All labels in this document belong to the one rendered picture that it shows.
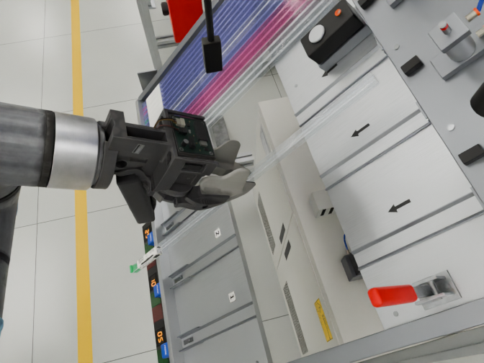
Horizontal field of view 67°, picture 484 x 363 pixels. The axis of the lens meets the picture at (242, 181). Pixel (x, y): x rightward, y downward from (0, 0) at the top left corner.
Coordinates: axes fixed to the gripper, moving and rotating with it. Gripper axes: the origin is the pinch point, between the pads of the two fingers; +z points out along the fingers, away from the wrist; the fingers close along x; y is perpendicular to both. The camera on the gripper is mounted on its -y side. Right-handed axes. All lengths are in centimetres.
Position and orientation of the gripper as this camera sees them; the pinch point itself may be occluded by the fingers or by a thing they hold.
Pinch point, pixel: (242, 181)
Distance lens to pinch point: 51.1
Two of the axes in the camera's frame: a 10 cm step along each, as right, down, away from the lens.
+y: 5.0, -5.7, -6.5
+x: -2.7, -8.2, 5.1
